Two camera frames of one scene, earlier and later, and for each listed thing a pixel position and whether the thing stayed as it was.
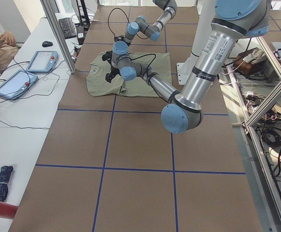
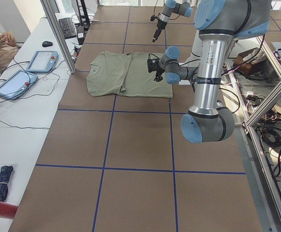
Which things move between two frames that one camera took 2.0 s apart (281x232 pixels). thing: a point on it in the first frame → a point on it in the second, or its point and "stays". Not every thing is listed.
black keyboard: x=67 y=27 stays
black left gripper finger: x=108 y=78 → x=158 y=77
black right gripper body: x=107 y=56 → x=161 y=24
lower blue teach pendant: x=16 y=85 stays
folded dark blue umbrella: x=2 y=189 stays
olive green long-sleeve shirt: x=97 y=86 stays
